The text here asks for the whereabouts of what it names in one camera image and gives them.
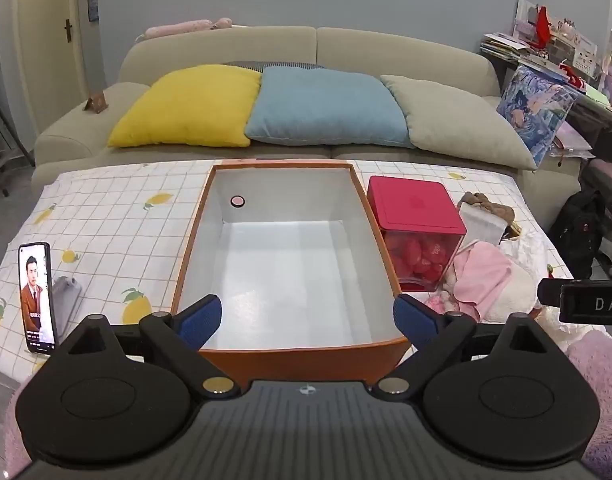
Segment black smartphone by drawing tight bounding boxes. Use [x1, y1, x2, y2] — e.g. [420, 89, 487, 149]
[18, 241, 61, 356]

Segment brown plush toy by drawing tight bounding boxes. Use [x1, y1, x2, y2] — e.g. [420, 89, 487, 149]
[458, 191, 517, 227]

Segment beige sofa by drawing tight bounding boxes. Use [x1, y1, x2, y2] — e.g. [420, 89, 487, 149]
[31, 25, 582, 197]

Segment yellow pillow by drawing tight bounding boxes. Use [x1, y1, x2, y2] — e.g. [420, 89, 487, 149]
[107, 64, 263, 149]

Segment striped cushion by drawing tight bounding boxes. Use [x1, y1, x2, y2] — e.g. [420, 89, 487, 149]
[221, 60, 327, 72]

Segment beige pillow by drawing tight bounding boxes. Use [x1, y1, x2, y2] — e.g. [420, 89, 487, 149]
[380, 74, 538, 171]

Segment grey phone stand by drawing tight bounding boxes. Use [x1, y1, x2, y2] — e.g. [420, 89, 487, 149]
[51, 275, 83, 339]

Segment black backpack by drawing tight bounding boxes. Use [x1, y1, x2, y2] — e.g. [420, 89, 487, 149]
[548, 189, 607, 281]

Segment light blue pillow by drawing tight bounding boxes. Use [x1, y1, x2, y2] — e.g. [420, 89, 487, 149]
[244, 65, 417, 150]

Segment clear plastic folders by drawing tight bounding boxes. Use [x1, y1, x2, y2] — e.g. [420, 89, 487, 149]
[550, 121, 595, 162]

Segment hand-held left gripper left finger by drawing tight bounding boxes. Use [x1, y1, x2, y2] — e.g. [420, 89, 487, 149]
[50, 294, 237, 401]

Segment cluttered desk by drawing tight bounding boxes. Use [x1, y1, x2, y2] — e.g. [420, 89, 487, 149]
[480, 0, 612, 127]

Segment red lidded clear box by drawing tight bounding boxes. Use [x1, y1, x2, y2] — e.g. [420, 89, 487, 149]
[367, 175, 468, 294]

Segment white waffle cloth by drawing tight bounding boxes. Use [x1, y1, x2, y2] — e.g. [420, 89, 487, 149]
[458, 202, 507, 246]

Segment cream door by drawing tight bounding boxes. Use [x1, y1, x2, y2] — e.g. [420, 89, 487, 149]
[13, 0, 87, 117]

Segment pink long plush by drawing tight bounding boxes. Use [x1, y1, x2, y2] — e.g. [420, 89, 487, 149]
[138, 17, 235, 41]

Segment small pink plush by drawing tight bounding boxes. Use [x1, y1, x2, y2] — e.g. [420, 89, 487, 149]
[425, 289, 462, 314]

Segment blue printed cushion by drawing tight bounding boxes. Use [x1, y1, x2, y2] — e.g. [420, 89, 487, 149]
[496, 64, 582, 169]

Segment lemon print tablecloth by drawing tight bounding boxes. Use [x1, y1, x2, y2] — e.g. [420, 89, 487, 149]
[0, 160, 577, 386]

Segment pink desk chair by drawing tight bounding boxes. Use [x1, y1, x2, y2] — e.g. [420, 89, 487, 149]
[582, 157, 612, 222]

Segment pink fluffy blanket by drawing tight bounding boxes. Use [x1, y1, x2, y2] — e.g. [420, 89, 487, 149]
[564, 329, 612, 472]

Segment small brown stand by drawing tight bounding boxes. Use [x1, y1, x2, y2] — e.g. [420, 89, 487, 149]
[82, 92, 110, 114]

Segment orange cardboard box white inside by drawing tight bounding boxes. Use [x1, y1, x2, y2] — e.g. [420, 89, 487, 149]
[171, 159, 411, 389]

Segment pink cloth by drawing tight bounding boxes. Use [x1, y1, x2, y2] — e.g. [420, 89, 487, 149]
[451, 240, 514, 324]

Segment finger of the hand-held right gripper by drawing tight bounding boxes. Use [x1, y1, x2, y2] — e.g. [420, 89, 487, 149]
[538, 278, 564, 307]

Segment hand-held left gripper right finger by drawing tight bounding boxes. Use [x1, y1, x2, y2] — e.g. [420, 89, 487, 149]
[377, 293, 570, 401]

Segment pile of pink and white cloths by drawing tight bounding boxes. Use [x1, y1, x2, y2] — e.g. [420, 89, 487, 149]
[478, 232, 574, 324]

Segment folding ladder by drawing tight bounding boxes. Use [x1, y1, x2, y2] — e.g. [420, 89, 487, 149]
[0, 75, 37, 199]

